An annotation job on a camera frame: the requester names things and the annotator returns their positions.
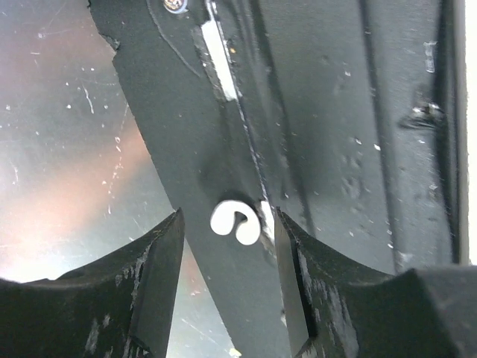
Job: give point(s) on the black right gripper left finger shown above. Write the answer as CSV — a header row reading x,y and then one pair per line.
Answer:
x,y
120,305

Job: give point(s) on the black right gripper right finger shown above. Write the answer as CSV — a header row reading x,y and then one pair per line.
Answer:
x,y
336,307

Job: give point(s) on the white earbud one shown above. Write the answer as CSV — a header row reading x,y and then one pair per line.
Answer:
x,y
237,217

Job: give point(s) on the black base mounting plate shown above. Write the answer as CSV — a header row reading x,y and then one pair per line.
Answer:
x,y
345,115

